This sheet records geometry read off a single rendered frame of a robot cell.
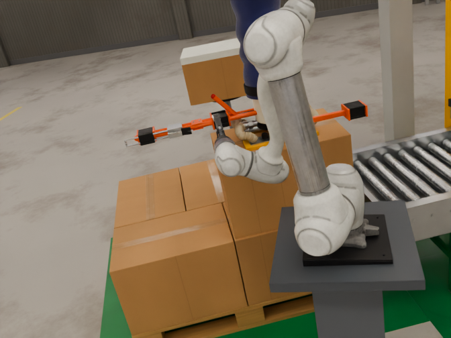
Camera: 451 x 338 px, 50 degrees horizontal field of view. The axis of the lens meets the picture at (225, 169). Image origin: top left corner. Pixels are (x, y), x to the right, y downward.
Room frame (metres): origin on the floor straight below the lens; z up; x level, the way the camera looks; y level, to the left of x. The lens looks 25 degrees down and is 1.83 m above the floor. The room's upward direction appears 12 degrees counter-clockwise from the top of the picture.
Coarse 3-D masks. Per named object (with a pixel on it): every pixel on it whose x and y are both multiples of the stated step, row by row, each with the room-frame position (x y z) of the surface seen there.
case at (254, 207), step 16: (320, 112) 2.31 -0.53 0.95; (320, 128) 2.11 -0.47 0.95; (336, 128) 2.07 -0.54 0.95; (240, 144) 2.11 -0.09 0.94; (320, 144) 1.96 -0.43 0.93; (336, 144) 1.97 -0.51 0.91; (288, 160) 1.96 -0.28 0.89; (336, 160) 1.97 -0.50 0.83; (352, 160) 1.97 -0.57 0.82; (224, 176) 1.94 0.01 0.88; (240, 176) 1.95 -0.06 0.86; (288, 176) 1.96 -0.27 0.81; (224, 192) 2.06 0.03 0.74; (240, 192) 1.95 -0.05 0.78; (256, 192) 1.95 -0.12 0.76; (272, 192) 1.95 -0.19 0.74; (288, 192) 1.96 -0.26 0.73; (240, 208) 1.95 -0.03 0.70; (256, 208) 1.95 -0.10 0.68; (272, 208) 1.95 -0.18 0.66; (240, 224) 1.95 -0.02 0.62; (256, 224) 1.95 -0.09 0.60; (272, 224) 1.95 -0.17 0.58
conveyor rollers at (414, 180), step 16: (432, 144) 2.48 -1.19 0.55; (448, 144) 2.46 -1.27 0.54; (368, 160) 2.47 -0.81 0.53; (416, 160) 2.33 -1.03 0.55; (432, 160) 2.30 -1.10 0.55; (448, 160) 2.29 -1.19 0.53; (368, 176) 2.28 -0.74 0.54; (384, 176) 2.27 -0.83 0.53; (416, 176) 2.16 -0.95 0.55; (432, 176) 2.14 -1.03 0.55; (448, 176) 2.13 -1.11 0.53; (384, 192) 2.09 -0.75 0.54; (400, 192) 2.10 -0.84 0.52; (432, 192) 1.99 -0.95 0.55
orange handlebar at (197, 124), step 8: (240, 112) 2.17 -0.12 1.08; (248, 112) 2.14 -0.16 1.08; (256, 112) 2.13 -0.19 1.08; (336, 112) 1.91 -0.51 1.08; (344, 112) 1.91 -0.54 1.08; (200, 120) 2.16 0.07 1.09; (208, 120) 2.16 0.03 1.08; (232, 120) 2.13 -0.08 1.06; (320, 120) 1.91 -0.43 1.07; (192, 128) 2.12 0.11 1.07; (200, 128) 2.12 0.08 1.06; (160, 136) 2.12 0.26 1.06
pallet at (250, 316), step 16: (256, 304) 1.93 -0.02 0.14; (288, 304) 2.02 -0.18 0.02; (304, 304) 1.99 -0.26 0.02; (208, 320) 1.91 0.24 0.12; (224, 320) 2.00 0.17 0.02; (240, 320) 1.92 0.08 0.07; (256, 320) 1.93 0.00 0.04; (272, 320) 1.93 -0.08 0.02; (144, 336) 1.89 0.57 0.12; (160, 336) 1.90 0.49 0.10; (176, 336) 1.96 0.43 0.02; (192, 336) 1.93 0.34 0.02; (208, 336) 1.91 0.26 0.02
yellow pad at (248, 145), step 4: (264, 132) 2.08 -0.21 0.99; (264, 136) 2.06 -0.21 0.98; (268, 136) 2.08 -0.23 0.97; (244, 140) 2.11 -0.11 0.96; (260, 140) 2.06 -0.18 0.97; (264, 140) 2.05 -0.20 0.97; (268, 140) 2.04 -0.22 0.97; (244, 144) 2.07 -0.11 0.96; (248, 144) 2.05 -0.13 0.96; (252, 144) 2.03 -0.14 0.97; (256, 144) 2.03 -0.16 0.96; (260, 144) 2.02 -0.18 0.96; (264, 144) 2.02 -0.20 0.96; (248, 148) 2.02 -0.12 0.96; (252, 148) 2.02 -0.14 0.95; (256, 148) 2.02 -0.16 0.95
